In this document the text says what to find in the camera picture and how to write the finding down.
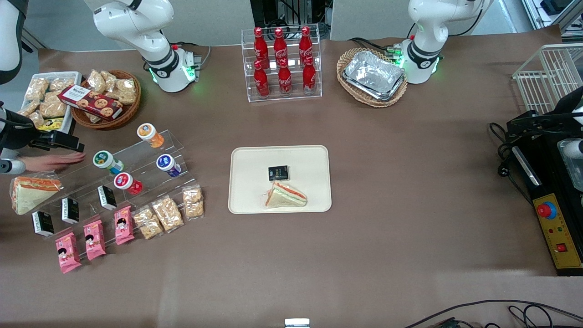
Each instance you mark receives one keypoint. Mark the pink snack packet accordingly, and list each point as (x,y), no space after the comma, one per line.
(68,252)
(94,239)
(124,225)

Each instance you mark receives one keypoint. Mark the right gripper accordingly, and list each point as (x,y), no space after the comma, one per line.
(19,135)

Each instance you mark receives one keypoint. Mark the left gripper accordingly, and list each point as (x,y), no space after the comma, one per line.
(548,120)

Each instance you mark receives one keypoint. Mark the red cola bottle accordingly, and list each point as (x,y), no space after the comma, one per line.
(261,82)
(280,45)
(305,43)
(260,45)
(309,77)
(284,81)

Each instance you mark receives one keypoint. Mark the beige serving tray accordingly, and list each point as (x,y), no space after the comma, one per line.
(309,182)

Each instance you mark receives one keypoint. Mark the orange gum bottle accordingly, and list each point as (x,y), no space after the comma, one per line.
(150,134)

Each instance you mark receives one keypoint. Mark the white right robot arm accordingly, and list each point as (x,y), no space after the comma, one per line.
(136,27)

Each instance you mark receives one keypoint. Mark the dark wicker basket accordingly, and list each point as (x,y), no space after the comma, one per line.
(130,111)

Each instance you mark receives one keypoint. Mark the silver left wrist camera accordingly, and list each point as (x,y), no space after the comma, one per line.
(576,149)

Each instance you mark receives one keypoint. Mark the stacked aluminium foil trays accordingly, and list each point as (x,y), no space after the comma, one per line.
(373,74)

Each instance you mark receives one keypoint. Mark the brown table cover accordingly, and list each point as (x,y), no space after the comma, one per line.
(410,182)

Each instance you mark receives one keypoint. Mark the small silver device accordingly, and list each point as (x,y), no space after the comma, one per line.
(297,323)

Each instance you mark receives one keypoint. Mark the clear acrylic bottle rack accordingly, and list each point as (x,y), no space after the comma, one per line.
(294,93)

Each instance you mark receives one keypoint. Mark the small wrapped triangle sandwich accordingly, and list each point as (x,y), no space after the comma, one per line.
(286,196)

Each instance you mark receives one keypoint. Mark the light wicker basket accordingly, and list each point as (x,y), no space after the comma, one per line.
(346,64)

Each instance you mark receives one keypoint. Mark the blue gum bottle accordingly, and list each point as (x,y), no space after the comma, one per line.
(167,165)

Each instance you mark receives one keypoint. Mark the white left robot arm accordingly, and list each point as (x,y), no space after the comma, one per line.
(428,41)

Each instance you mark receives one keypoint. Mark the black equipment rack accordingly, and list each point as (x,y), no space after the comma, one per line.
(291,11)

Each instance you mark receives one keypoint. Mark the large wrapped triangle sandwich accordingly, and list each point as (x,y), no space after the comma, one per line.
(32,193)

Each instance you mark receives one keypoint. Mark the white rectangular tray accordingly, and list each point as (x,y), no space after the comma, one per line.
(73,77)

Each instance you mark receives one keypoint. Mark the black and yellow control box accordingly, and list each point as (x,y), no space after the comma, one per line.
(542,182)

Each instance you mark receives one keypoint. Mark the small black box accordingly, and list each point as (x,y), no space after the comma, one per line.
(43,223)
(70,210)
(107,197)

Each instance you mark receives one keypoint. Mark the flat black box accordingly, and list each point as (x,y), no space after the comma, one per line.
(278,173)

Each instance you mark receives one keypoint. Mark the green cap gum bottle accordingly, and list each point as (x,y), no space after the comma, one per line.
(108,161)

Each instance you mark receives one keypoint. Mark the red emergency stop button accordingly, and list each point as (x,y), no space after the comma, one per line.
(545,210)

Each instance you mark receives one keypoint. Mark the person's hand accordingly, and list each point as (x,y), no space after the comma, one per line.
(54,162)

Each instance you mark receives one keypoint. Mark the yellow snack packet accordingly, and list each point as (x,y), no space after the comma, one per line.
(51,124)

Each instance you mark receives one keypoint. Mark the red cookie box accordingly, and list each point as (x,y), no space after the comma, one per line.
(91,102)

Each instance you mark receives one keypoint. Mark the clear bag of crackers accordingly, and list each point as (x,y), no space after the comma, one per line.
(53,105)
(109,78)
(28,109)
(96,81)
(36,89)
(125,91)
(147,222)
(193,202)
(167,213)
(61,84)

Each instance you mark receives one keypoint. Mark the clear acrylic stepped stand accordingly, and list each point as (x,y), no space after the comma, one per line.
(145,157)

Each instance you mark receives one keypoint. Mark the clear plastic container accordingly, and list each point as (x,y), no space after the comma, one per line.
(575,173)

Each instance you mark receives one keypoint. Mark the red gum bottle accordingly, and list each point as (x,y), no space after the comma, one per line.
(127,183)

